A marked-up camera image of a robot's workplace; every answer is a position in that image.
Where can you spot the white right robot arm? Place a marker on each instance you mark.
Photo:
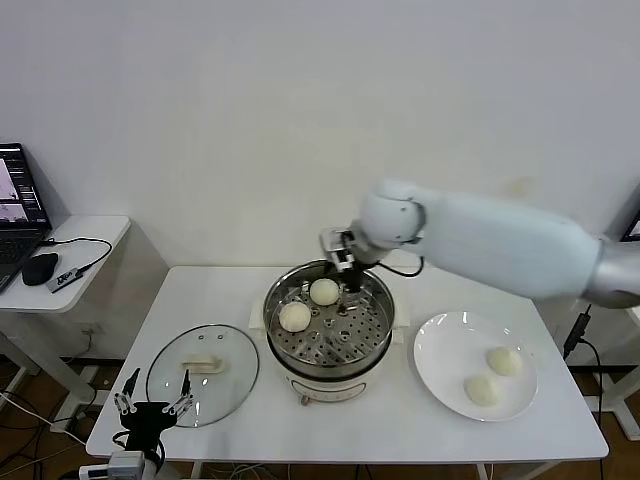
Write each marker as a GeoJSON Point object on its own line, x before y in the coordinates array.
{"type": "Point", "coordinates": [500, 245]}

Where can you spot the white steamed baozi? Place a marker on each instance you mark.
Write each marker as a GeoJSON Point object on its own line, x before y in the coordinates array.
{"type": "Point", "coordinates": [295, 316]}
{"type": "Point", "coordinates": [482, 391]}
{"type": "Point", "coordinates": [505, 361]}
{"type": "Point", "coordinates": [324, 292]}

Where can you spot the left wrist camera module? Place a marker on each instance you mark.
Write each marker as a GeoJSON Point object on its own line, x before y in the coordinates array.
{"type": "Point", "coordinates": [125, 465]}

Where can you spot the white side table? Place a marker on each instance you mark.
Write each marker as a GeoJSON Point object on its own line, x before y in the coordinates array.
{"type": "Point", "coordinates": [550, 335]}
{"type": "Point", "coordinates": [85, 260]}

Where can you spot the black computer mouse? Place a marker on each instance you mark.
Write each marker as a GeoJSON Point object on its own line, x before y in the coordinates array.
{"type": "Point", "coordinates": [40, 270]}

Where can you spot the steel steamer pot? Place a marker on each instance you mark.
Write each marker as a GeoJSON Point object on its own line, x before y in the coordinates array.
{"type": "Point", "coordinates": [330, 387]}

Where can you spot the grey usb hub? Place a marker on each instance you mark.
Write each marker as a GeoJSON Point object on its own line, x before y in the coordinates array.
{"type": "Point", "coordinates": [66, 280]}

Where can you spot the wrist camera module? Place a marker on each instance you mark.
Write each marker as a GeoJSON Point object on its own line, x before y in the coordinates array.
{"type": "Point", "coordinates": [337, 245]}
{"type": "Point", "coordinates": [125, 465]}

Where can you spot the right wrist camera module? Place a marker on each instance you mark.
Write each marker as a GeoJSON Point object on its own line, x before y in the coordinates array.
{"type": "Point", "coordinates": [337, 245]}

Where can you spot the stainless steel steamer basket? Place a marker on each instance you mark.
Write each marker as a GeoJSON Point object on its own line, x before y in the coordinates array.
{"type": "Point", "coordinates": [350, 340]}

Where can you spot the white round plate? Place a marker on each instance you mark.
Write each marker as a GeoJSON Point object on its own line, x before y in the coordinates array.
{"type": "Point", "coordinates": [450, 350]}

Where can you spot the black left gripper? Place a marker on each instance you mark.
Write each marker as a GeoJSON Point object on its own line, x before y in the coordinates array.
{"type": "Point", "coordinates": [146, 422]}

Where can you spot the round glass pot lid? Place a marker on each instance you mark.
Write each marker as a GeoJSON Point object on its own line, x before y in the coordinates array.
{"type": "Point", "coordinates": [200, 395]}

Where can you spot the black laptop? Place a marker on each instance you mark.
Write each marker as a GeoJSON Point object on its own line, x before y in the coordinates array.
{"type": "Point", "coordinates": [632, 220]}
{"type": "Point", "coordinates": [20, 200]}

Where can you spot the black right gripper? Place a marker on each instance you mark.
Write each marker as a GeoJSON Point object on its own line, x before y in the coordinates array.
{"type": "Point", "coordinates": [359, 265]}

